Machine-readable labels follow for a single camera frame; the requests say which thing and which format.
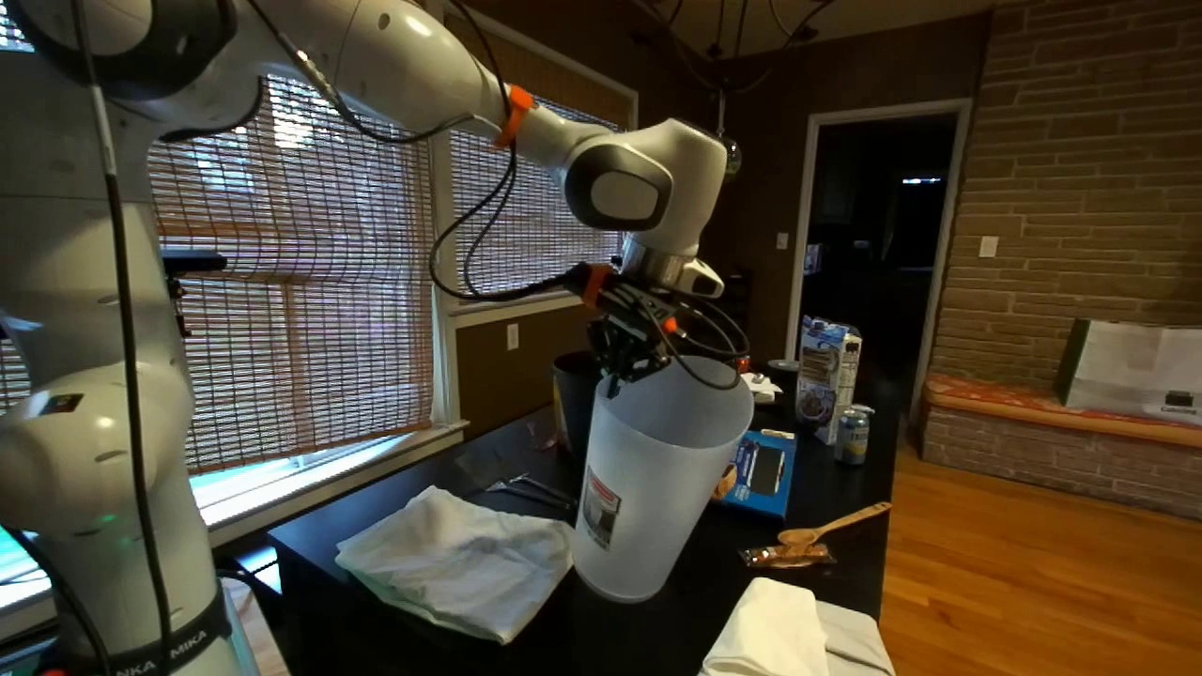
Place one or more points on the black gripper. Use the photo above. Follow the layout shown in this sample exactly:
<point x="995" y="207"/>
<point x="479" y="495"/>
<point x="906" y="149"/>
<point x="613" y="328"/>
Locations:
<point x="633" y="331"/>

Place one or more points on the translucent clear plastic bin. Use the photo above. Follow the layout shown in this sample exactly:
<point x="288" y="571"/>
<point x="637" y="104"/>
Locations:
<point x="652" y="468"/>

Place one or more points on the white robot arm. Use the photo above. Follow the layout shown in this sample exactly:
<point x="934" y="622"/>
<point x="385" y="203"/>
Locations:
<point x="94" y="450"/>

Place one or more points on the blue box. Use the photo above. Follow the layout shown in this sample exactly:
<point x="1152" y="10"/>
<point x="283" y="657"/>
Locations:
<point x="765" y="475"/>

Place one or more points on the white blue carton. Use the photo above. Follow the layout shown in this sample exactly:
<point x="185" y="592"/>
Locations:
<point x="829" y="373"/>

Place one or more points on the metal can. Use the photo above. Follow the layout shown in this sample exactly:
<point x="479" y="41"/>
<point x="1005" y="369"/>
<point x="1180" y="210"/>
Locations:
<point x="852" y="432"/>

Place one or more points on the wooden spatula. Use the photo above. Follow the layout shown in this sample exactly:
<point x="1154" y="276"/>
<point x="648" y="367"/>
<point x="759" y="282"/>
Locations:
<point x="801" y="547"/>

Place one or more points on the white cloth on table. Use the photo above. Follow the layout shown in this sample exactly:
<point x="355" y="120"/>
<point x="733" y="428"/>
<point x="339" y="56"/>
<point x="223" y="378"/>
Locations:
<point x="461" y="566"/>

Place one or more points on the crumpled white cloth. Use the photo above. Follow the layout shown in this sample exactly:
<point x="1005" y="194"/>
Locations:
<point x="781" y="627"/>

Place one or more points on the bamboo window blind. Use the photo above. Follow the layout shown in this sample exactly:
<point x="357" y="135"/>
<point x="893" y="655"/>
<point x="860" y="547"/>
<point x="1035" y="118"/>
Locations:
<point x="307" y="314"/>

